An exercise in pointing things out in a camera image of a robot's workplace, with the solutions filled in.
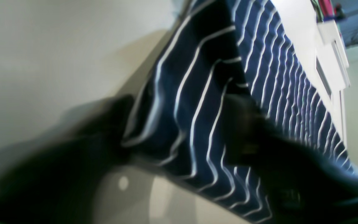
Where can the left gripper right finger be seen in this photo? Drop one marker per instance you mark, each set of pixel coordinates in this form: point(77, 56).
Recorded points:
point(303, 186)

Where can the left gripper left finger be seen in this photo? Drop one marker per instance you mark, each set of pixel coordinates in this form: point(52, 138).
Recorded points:
point(55, 182)

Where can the navy white striped t-shirt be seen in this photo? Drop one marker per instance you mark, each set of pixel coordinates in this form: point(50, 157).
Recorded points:
point(227, 47)

